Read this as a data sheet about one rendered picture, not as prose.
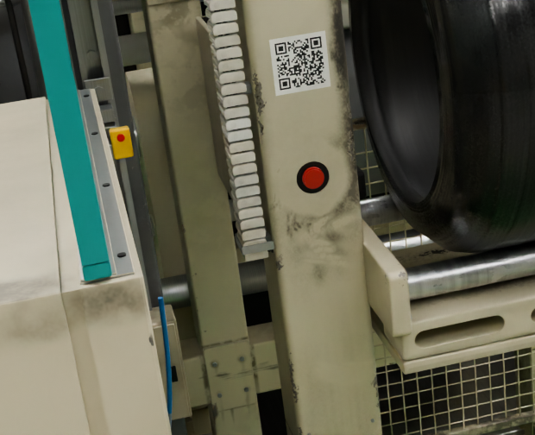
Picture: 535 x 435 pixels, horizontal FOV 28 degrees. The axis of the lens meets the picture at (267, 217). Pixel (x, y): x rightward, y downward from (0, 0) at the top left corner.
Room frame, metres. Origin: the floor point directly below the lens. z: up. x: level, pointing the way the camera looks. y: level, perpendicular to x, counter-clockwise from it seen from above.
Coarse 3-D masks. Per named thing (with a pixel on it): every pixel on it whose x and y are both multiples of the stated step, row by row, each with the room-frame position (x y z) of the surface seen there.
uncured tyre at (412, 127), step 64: (384, 0) 1.76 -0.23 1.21; (448, 0) 1.29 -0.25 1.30; (512, 0) 1.26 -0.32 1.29; (384, 64) 1.75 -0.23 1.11; (448, 64) 1.28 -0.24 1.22; (512, 64) 1.24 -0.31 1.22; (384, 128) 1.64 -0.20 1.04; (448, 128) 1.29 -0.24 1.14; (512, 128) 1.23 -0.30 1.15; (448, 192) 1.31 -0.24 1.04; (512, 192) 1.25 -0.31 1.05
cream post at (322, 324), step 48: (240, 0) 1.40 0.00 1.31; (288, 0) 1.39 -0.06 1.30; (336, 0) 1.40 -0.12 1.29; (336, 48) 1.39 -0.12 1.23; (288, 96) 1.38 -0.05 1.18; (336, 96) 1.39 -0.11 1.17; (288, 144) 1.38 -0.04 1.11; (336, 144) 1.39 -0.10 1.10; (288, 192) 1.38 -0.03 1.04; (336, 192) 1.39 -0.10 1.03; (288, 240) 1.38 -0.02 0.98; (336, 240) 1.39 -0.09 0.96; (288, 288) 1.38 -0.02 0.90; (336, 288) 1.39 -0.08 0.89; (288, 336) 1.38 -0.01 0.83; (336, 336) 1.39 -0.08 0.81; (288, 384) 1.42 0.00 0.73; (336, 384) 1.39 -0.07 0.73; (288, 432) 1.48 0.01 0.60; (336, 432) 1.39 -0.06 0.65
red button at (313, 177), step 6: (312, 168) 1.38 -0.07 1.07; (318, 168) 1.39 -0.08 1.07; (306, 174) 1.38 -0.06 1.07; (312, 174) 1.38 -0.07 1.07; (318, 174) 1.38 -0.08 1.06; (306, 180) 1.38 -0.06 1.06; (312, 180) 1.38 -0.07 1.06; (318, 180) 1.38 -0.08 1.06; (306, 186) 1.38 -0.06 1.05; (312, 186) 1.38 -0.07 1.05; (318, 186) 1.38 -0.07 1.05
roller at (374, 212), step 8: (360, 200) 1.63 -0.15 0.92; (368, 200) 1.63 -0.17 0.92; (376, 200) 1.62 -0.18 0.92; (384, 200) 1.62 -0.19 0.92; (392, 200) 1.62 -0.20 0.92; (368, 208) 1.61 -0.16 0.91; (376, 208) 1.61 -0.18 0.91; (384, 208) 1.61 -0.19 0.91; (392, 208) 1.61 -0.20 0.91; (368, 216) 1.61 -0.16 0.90; (376, 216) 1.61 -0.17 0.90; (384, 216) 1.61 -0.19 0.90; (392, 216) 1.61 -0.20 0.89; (400, 216) 1.62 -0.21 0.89; (368, 224) 1.61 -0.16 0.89; (376, 224) 1.62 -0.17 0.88
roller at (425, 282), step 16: (464, 256) 1.37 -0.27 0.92; (480, 256) 1.36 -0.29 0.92; (496, 256) 1.36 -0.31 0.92; (512, 256) 1.36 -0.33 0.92; (528, 256) 1.36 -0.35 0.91; (416, 272) 1.34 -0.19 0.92; (432, 272) 1.34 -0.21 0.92; (448, 272) 1.34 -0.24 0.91; (464, 272) 1.34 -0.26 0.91; (480, 272) 1.34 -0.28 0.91; (496, 272) 1.35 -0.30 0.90; (512, 272) 1.35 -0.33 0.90; (528, 272) 1.36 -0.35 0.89; (416, 288) 1.33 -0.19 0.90; (432, 288) 1.33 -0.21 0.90; (448, 288) 1.34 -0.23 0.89; (464, 288) 1.35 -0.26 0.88
